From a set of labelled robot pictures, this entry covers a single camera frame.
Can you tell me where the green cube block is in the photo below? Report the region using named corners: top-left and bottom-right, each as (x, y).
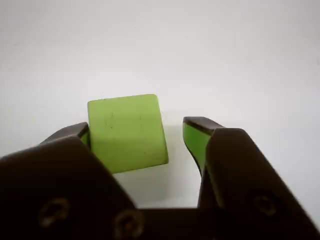
top-left (87, 93), bottom-right (170, 175)

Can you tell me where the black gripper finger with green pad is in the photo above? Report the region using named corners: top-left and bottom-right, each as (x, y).
top-left (0, 121), bottom-right (146, 240)
top-left (182, 115), bottom-right (320, 240)

